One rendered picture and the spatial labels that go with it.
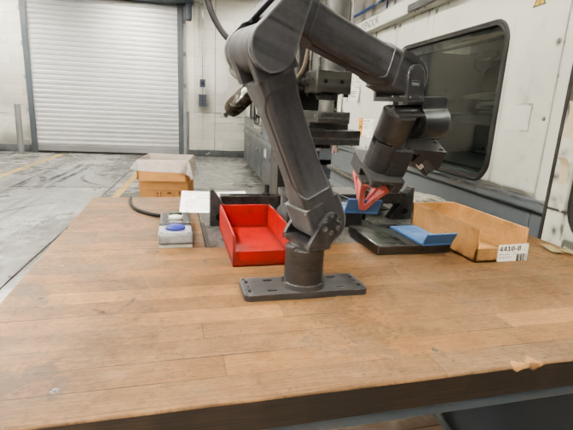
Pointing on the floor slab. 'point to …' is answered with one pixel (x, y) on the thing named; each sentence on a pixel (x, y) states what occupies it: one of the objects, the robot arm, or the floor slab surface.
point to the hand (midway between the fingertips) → (362, 205)
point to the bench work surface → (271, 335)
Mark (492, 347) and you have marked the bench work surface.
